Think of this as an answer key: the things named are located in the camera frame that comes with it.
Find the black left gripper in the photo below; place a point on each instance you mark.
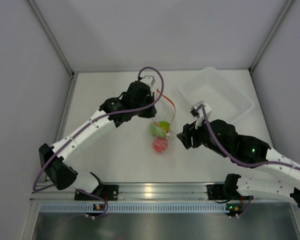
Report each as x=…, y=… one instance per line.
x=151, y=113

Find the white perforated plastic basket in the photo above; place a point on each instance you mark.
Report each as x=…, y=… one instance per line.
x=226, y=100

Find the clear zip top bag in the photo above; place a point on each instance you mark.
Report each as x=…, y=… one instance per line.
x=166, y=111

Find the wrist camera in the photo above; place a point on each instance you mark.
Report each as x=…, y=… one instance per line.
x=200, y=111
x=149, y=80

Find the green fake apple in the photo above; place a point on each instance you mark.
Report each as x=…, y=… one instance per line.
x=165, y=126

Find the aluminium mounting rail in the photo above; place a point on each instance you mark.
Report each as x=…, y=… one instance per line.
x=138, y=191

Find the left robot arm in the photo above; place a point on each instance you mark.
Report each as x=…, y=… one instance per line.
x=58, y=159

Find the green fake lime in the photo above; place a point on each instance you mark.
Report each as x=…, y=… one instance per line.
x=155, y=131

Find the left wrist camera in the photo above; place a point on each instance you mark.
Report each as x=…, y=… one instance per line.
x=149, y=80

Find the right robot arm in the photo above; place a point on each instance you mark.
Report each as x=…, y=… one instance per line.
x=247, y=152

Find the red fake tomato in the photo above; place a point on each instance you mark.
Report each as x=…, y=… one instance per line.
x=160, y=145

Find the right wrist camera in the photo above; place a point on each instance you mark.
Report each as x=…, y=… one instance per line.
x=200, y=111

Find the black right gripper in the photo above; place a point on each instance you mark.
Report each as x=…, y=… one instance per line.
x=189, y=131

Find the white slotted cable duct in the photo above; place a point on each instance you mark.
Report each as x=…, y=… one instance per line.
x=119, y=207

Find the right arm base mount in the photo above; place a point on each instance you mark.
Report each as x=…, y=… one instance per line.
x=215, y=192

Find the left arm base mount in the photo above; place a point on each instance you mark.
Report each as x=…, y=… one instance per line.
x=109, y=192

